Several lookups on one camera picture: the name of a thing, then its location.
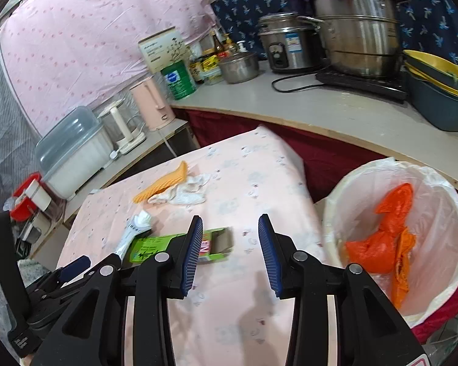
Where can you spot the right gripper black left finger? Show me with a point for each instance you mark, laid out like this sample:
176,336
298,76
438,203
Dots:
163,276

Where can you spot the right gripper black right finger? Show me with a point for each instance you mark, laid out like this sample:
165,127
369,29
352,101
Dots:
370,331

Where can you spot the white toothpaste tube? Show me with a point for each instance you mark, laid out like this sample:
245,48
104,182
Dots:
138,226

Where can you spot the white paper towel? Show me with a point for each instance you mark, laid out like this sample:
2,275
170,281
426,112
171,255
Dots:
188,193

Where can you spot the orange mesh sponge cloth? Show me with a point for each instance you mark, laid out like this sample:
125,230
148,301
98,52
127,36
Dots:
179,175

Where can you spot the white trash bin with liner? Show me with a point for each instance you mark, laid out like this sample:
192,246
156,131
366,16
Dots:
349,215

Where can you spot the orange plastic bag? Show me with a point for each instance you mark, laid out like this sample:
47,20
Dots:
387,250

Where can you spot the red plastic basket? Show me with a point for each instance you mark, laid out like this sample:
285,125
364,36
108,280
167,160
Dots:
23,208

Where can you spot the white dish box clear lid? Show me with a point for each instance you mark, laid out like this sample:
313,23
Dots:
72,152

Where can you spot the pink patterned tablecloth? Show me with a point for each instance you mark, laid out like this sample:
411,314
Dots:
231,316

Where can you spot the pink electric kettle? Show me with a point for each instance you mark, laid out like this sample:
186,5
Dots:
152,104

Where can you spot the black induction cooktop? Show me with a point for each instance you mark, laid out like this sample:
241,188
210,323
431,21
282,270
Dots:
392,88

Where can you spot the stacked blue yellow basins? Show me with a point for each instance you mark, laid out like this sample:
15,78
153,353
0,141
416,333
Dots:
432,84

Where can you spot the green tin can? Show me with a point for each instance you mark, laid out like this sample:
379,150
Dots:
178,80

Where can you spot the pink dotted curtain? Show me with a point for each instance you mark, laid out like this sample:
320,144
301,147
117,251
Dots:
62,54

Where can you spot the yellow label jar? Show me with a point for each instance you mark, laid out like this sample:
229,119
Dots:
210,67

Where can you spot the small steel pot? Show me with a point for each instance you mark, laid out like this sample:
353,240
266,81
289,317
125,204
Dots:
239,68

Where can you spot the white cardboard box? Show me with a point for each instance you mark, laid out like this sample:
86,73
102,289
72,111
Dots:
162,49

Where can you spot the large steel steamer pot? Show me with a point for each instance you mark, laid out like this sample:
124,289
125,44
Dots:
359,36

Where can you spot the steel rice cooker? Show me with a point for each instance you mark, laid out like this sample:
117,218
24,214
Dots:
291,42

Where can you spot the dark sauce bottle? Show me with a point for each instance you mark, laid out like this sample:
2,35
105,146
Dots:
218,47

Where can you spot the navy floral cloth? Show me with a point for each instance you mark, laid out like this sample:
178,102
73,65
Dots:
430,26

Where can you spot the glass kettle white handle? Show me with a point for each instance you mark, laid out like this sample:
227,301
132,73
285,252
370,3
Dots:
123,127

